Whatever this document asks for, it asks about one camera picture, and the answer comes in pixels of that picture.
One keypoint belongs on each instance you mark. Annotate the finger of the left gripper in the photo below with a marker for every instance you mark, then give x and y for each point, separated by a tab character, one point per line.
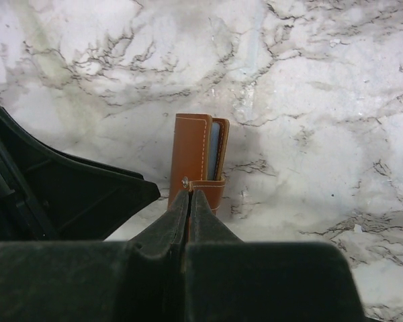
49	195

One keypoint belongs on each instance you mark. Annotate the brown leather card holder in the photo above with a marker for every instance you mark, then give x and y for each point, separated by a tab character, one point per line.
199	149

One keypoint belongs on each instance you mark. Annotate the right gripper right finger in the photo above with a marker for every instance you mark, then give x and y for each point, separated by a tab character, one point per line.
227	279

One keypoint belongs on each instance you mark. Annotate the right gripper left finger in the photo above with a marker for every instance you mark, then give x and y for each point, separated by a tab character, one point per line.
96	280

